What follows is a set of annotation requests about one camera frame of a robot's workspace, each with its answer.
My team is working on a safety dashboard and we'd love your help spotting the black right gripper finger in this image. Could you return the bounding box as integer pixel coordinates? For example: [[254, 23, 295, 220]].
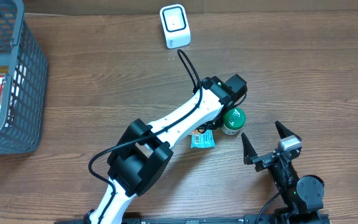
[[275, 121, 302, 141], [241, 133, 258, 165]]

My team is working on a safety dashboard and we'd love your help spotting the green lid jar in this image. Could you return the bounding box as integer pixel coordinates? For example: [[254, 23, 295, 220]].
[[222, 108, 246, 135]]

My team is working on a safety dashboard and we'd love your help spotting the teal tissue packet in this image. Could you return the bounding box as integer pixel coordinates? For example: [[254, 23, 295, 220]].
[[191, 130, 216, 149]]

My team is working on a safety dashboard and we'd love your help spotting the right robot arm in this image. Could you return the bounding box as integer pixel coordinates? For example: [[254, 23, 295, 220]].
[[241, 121, 330, 224]]

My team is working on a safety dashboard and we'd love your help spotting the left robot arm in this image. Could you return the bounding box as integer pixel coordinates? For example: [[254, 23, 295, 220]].
[[83, 75, 247, 223]]

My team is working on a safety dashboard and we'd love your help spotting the white barcode scanner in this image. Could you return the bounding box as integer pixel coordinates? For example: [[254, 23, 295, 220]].
[[159, 4, 191, 49]]

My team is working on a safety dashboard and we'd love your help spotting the grey plastic mesh basket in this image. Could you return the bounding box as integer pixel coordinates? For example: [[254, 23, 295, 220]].
[[0, 0, 49, 155]]

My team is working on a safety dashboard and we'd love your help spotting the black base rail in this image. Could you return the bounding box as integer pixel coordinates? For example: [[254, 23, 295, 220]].
[[54, 213, 279, 224]]

